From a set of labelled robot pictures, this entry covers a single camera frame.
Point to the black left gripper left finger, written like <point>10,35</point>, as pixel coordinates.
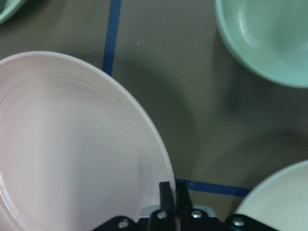
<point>166,197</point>

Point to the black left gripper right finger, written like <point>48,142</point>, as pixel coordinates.
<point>183,200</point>

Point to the pink plate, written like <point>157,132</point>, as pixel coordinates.
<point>76,149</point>

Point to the cream white plate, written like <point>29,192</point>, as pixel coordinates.
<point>281,200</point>

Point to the green bowl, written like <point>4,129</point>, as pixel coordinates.
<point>268,37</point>

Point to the green plate with food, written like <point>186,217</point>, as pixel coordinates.
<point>8,8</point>

